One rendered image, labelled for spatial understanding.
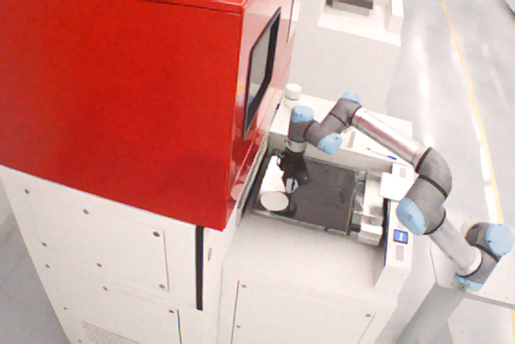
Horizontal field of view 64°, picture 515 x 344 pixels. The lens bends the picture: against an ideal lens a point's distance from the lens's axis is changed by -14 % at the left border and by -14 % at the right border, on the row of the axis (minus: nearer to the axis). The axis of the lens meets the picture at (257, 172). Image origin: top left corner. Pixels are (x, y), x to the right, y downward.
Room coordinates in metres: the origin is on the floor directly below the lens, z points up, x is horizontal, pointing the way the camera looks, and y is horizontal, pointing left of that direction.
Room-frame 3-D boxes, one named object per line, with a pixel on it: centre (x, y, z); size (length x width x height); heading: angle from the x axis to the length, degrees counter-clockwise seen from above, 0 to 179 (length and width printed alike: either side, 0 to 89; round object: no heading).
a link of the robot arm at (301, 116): (1.31, -0.12, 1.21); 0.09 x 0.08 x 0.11; 49
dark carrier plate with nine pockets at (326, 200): (1.34, -0.20, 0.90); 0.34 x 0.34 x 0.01; 81
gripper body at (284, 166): (1.32, -0.12, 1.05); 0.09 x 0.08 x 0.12; 32
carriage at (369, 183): (1.31, -0.46, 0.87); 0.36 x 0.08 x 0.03; 171
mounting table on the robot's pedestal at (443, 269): (1.16, -0.94, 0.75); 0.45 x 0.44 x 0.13; 77
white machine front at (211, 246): (1.18, 0.05, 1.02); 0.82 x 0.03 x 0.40; 171
